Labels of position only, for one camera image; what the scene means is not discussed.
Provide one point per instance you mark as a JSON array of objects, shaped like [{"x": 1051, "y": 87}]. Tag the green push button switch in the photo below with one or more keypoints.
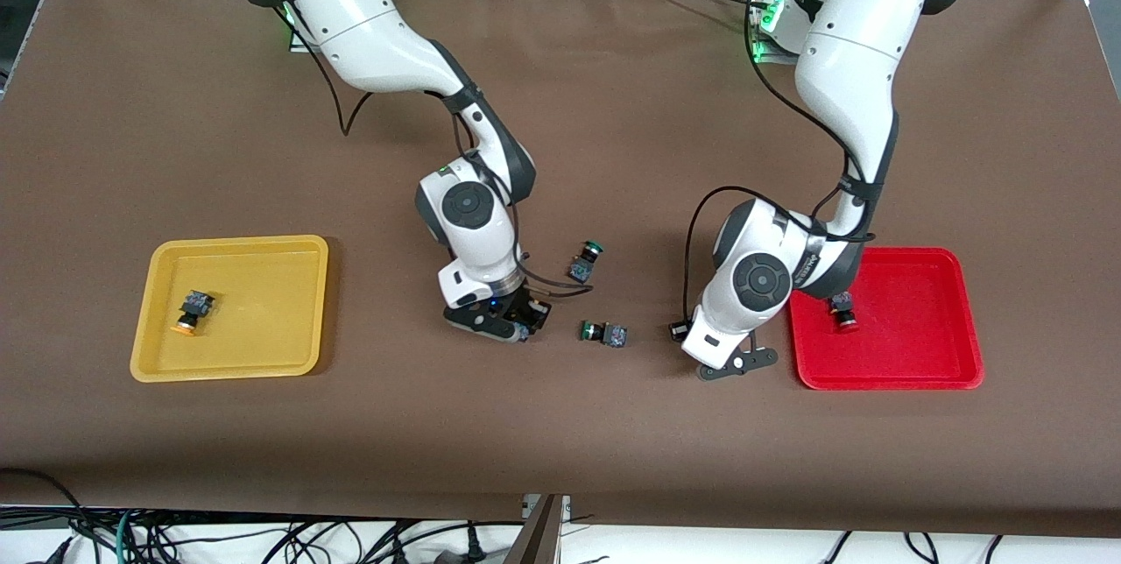
[
  {"x": 616, "y": 336},
  {"x": 580, "y": 269}
]

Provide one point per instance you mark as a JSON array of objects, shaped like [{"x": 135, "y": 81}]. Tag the brown wooden beam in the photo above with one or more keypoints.
[{"x": 539, "y": 538}]

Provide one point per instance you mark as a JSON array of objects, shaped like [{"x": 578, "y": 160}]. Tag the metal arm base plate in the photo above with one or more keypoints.
[{"x": 775, "y": 59}]

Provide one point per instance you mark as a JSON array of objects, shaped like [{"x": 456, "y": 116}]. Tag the red mushroom push button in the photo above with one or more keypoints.
[{"x": 844, "y": 314}]

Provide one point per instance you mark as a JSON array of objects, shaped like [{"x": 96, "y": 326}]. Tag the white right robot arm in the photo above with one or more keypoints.
[{"x": 368, "y": 30}]

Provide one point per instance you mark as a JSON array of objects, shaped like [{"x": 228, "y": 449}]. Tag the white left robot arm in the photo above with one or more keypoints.
[{"x": 858, "y": 65}]

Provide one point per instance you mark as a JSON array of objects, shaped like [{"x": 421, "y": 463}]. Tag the red plastic tray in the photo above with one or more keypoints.
[{"x": 920, "y": 345}]

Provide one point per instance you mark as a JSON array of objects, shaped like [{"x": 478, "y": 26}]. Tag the yellow plastic tray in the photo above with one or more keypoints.
[{"x": 263, "y": 319}]

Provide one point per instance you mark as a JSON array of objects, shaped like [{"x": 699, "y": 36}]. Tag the brown table cover sheet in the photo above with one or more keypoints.
[{"x": 560, "y": 424}]

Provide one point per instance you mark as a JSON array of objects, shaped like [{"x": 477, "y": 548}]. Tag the white metal bracket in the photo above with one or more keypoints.
[{"x": 530, "y": 504}]

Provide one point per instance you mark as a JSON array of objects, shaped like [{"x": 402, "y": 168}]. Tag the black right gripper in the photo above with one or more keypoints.
[{"x": 528, "y": 308}]

